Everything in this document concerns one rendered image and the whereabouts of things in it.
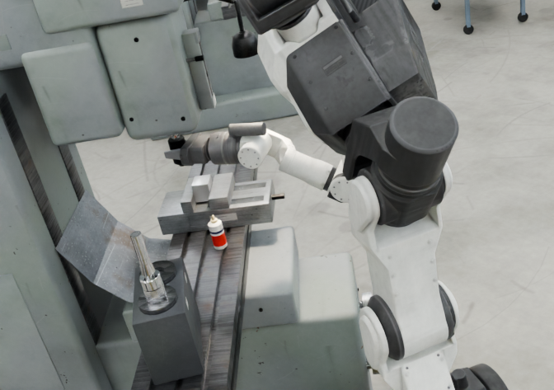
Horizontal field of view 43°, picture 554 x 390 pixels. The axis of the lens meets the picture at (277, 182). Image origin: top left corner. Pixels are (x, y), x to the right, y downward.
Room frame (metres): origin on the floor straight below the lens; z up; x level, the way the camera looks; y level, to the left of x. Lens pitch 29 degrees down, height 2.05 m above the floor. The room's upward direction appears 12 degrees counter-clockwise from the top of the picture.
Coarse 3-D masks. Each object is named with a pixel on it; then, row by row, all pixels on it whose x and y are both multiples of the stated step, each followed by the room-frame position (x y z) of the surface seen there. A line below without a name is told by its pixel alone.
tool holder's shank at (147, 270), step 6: (132, 234) 1.29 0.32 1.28; (138, 234) 1.29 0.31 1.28; (132, 240) 1.28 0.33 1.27; (138, 240) 1.28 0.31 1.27; (138, 246) 1.28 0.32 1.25; (144, 246) 1.29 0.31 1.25; (138, 252) 1.28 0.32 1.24; (144, 252) 1.28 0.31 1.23; (138, 258) 1.28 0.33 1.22; (144, 258) 1.28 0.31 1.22; (144, 264) 1.28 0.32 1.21; (150, 264) 1.28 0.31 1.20; (144, 270) 1.28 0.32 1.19; (150, 270) 1.28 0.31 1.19; (144, 276) 1.28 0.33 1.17; (150, 276) 1.28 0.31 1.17
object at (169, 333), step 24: (168, 264) 1.41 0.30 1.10; (168, 288) 1.32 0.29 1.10; (144, 312) 1.26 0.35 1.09; (168, 312) 1.24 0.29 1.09; (192, 312) 1.33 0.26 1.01; (144, 336) 1.23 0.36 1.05; (168, 336) 1.23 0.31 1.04; (192, 336) 1.23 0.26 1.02; (168, 360) 1.23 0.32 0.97; (192, 360) 1.23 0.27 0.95
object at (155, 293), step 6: (162, 282) 1.29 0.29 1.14; (144, 288) 1.27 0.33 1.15; (150, 288) 1.27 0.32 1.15; (156, 288) 1.27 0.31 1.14; (162, 288) 1.28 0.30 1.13; (144, 294) 1.28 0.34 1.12; (150, 294) 1.27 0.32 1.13; (156, 294) 1.27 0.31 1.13; (162, 294) 1.28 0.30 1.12; (150, 300) 1.27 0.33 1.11; (156, 300) 1.27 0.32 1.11; (162, 300) 1.27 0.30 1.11
